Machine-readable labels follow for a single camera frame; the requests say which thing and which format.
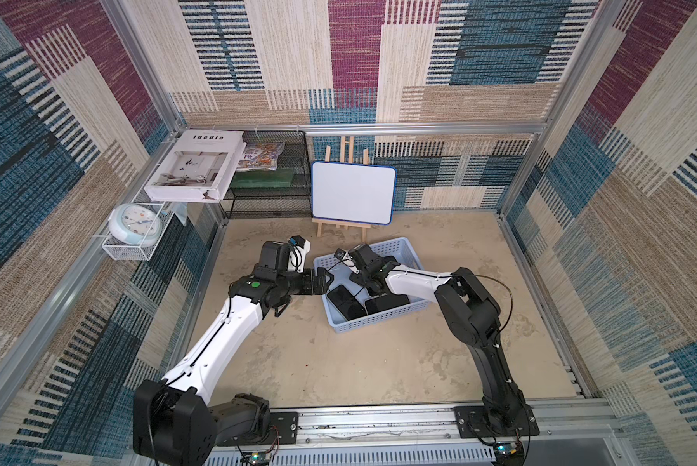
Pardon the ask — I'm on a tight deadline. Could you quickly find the dark reddish phone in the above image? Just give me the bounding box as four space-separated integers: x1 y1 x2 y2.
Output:
365 281 389 297

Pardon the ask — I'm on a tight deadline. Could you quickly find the blue plastic storage basket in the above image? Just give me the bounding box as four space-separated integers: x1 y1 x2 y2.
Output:
312 236 432 334

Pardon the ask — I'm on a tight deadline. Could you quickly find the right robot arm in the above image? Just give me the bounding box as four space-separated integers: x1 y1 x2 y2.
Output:
335 244 540 438

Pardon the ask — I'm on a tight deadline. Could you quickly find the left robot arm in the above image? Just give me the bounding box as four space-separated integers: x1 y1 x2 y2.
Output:
132 236 334 465

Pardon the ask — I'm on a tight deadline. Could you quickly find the black phone front right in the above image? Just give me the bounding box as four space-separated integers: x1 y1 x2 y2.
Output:
364 293 410 315

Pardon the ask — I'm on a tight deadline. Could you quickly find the black phone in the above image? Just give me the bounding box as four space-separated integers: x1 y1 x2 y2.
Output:
327 285 367 322
364 293 410 315

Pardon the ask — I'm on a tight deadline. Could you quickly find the black phone front left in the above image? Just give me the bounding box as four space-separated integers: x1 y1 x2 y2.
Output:
327 285 367 322

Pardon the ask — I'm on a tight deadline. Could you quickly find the white book box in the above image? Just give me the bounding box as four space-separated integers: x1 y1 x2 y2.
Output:
145 130 246 203

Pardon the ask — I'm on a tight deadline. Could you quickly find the wooden easel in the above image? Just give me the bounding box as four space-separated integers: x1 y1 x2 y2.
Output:
312 136 371 243

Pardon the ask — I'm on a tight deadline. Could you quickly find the colourful snack packet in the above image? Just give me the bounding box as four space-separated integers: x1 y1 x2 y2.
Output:
236 143 286 172

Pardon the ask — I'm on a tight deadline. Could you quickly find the white round clock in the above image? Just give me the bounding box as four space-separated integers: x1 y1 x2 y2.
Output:
108 204 163 248

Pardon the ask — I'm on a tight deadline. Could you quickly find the clear acrylic shelf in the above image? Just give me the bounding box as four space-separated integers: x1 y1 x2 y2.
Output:
90 201 187 261

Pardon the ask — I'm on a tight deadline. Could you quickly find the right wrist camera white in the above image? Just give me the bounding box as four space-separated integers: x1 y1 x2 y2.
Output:
334 249 359 274

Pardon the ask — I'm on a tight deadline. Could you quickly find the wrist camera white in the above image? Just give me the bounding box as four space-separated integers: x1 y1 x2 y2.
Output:
334 249 359 274
288 235 311 273

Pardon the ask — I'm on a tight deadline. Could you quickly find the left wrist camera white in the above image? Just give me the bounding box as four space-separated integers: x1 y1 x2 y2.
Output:
288 235 311 273

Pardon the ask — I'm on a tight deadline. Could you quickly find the white whiteboard blue frame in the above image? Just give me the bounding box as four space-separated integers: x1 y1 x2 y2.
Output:
312 161 397 225

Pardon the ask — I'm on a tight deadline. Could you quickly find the black wire rack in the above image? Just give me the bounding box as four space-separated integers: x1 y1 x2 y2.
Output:
222 130 312 221

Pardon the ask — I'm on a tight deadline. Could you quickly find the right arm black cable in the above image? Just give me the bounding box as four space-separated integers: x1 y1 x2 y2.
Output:
324 255 515 336

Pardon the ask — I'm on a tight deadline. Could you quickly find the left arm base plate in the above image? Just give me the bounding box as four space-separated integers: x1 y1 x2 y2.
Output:
216 411 299 448

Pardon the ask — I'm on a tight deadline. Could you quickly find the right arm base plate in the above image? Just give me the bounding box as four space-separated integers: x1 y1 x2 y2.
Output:
453 405 541 439

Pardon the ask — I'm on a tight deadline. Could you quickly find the aluminium front rail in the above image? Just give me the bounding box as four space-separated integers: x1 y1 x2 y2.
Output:
201 399 638 465

